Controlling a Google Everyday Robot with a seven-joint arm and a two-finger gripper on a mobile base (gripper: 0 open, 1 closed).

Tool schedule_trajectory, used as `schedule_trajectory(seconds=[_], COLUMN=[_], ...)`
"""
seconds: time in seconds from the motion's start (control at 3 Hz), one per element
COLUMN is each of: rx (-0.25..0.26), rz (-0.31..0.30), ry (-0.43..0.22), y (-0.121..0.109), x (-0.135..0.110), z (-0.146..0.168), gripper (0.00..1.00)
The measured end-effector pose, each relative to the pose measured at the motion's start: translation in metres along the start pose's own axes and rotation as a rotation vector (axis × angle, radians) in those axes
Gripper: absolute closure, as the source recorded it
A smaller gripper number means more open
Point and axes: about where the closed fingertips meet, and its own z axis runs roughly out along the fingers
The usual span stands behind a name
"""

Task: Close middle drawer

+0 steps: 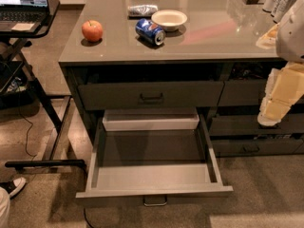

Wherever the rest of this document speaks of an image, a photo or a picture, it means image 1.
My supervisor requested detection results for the grey drawer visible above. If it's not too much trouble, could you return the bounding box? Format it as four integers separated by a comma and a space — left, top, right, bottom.
209, 114, 304, 136
218, 79, 266, 106
78, 81, 223, 111
212, 139, 303, 157
76, 116, 233, 207

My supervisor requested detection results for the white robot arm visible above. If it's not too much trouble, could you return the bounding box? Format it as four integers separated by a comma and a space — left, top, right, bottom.
256, 0, 304, 126

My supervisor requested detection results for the white can front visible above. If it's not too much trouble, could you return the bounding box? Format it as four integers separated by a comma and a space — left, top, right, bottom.
274, 0, 296, 23

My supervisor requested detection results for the grey counter cabinet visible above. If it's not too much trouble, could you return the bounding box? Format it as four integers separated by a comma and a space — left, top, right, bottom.
59, 0, 303, 142

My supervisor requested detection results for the white bowl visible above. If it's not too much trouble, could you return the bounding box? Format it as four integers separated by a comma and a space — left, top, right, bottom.
151, 9, 187, 31

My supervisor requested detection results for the blue pepsi can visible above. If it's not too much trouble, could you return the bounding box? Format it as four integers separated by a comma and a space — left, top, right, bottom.
135, 18, 165, 46

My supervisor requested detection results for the crumpled silver chip bag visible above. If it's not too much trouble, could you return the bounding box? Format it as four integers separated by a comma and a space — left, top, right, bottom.
127, 4, 159, 18

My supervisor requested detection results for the red apple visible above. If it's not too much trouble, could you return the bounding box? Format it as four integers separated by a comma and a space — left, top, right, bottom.
82, 20, 104, 42

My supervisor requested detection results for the black laptop stand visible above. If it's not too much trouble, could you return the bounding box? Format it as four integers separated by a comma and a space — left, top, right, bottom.
1, 0, 86, 171

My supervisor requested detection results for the open laptop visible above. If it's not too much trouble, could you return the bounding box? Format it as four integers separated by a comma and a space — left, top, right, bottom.
0, 0, 49, 34

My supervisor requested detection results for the black and white sneaker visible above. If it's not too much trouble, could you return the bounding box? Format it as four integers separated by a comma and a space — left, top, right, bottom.
0, 177, 27, 199

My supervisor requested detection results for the white trouser leg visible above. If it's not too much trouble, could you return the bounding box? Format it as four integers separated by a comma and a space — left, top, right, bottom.
0, 188, 10, 228

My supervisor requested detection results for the black cable on floor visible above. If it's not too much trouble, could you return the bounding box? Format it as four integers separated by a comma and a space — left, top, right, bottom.
17, 107, 38, 159

